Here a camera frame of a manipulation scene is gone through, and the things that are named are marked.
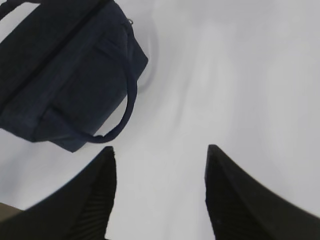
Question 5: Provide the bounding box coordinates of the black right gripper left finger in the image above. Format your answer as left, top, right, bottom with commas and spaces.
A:
0, 146, 117, 240

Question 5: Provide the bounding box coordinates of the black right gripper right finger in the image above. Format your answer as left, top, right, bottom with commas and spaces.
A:
204, 144, 320, 240

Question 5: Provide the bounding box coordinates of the dark navy lunch bag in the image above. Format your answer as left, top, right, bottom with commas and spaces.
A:
0, 0, 148, 152

